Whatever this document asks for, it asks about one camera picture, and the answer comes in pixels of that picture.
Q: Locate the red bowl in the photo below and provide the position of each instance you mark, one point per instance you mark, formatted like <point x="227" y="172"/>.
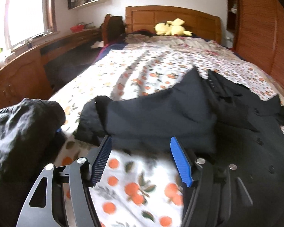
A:
<point x="77" y="28"/>

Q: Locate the wooden louvred wardrobe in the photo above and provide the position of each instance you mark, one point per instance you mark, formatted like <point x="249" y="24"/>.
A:
<point x="259" y="35"/>

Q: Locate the folded black garment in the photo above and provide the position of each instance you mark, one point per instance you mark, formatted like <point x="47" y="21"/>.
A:
<point x="26" y="130"/>

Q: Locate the window with wooden frame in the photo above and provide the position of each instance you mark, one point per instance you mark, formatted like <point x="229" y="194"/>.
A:
<point x="21" y="20"/>

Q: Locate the orange print bed quilt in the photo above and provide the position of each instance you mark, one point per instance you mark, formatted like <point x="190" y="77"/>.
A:
<point x="138" y="189"/>

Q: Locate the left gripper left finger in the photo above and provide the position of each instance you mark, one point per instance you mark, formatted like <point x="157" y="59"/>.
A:
<point x="97" y="158"/>

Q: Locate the large black coat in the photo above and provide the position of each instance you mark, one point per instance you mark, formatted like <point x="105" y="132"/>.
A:
<point x="236" y="137"/>

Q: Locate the long wooden desk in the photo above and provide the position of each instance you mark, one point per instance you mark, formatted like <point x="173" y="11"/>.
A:
<point x="25" y="76"/>

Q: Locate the yellow plush toy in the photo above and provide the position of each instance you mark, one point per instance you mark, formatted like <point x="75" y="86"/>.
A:
<point x="173" y="28"/>

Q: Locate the wooden chair with bag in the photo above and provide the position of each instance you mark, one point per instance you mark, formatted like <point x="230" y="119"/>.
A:
<point x="112" y="27"/>

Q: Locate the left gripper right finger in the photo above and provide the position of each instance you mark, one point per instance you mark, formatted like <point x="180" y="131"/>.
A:
<point x="184" y="159"/>

